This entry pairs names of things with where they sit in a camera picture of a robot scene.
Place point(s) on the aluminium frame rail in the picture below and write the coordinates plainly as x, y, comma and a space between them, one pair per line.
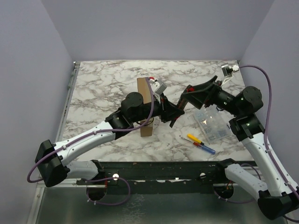
70, 90

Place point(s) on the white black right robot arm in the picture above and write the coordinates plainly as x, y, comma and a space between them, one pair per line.
278, 194

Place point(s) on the red black utility knife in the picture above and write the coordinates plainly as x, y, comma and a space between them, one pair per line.
183, 102

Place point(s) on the clear plastic parts box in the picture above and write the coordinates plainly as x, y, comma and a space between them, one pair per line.
211, 124

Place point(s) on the brown cardboard express box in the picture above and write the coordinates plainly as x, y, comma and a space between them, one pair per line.
143, 89

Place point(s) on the blue red handled screwdriver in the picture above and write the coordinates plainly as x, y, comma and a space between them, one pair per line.
203, 147

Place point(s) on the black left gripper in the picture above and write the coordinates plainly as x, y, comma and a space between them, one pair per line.
169, 111

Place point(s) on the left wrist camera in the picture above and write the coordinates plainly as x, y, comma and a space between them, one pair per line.
158, 87

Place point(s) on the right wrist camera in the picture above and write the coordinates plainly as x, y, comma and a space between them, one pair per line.
228, 71

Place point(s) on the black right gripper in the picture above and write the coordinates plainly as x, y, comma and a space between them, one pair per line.
214, 92

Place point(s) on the black front mounting rail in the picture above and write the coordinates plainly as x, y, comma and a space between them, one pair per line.
120, 178

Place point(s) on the yellow handled screwdriver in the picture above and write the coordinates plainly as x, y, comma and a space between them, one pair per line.
194, 139

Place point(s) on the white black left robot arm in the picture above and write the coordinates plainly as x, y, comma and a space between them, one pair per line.
57, 161

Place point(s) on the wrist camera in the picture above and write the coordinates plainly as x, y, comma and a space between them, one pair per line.
228, 71
158, 87

